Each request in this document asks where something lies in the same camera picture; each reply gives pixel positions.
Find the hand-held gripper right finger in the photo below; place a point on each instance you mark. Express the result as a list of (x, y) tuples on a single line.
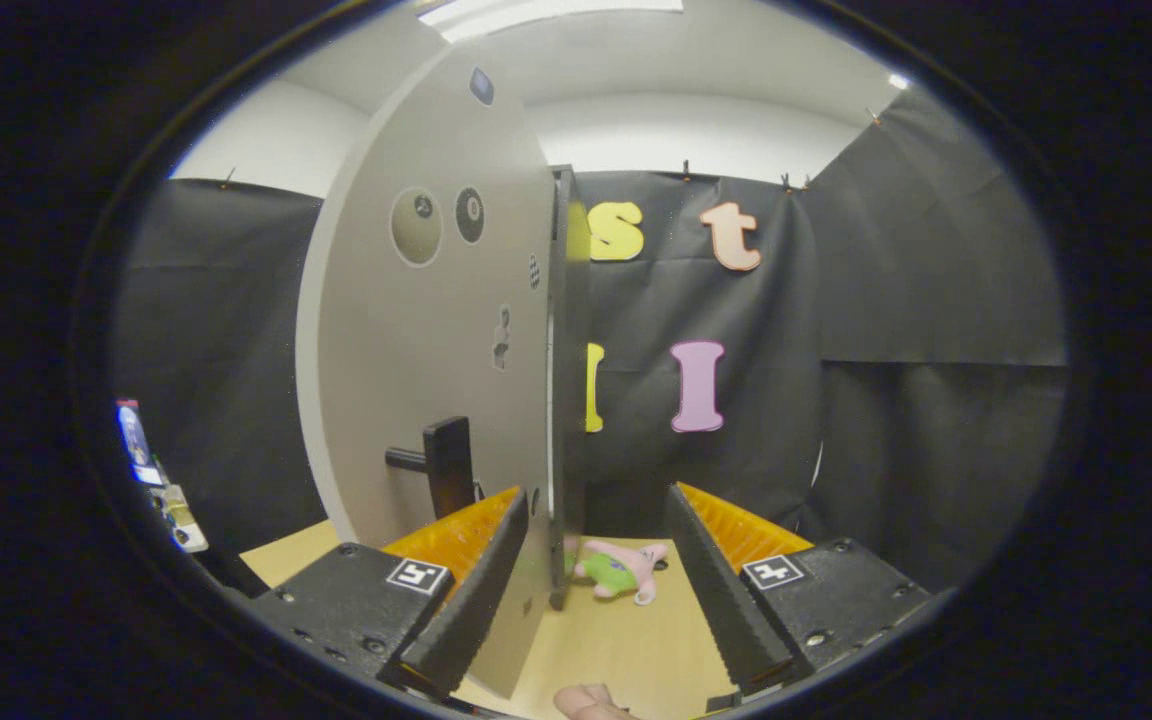
[(721, 590)]

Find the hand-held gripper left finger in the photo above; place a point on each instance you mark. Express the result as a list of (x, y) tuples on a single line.
[(481, 590)]

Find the grey shoe cabinet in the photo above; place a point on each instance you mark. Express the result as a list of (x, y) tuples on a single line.
[(568, 400)]

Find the white shoe cabinet door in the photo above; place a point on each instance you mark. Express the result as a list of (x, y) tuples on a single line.
[(406, 350)]

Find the pink and green plush toy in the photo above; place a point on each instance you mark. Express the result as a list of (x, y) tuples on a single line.
[(616, 572)]

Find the black backdrop cloth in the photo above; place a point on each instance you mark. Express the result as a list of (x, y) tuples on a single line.
[(886, 450)]

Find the small ceiling light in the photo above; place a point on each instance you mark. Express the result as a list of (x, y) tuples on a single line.
[(898, 81)]

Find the long ceiling light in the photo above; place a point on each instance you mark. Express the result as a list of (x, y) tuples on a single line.
[(556, 12)]

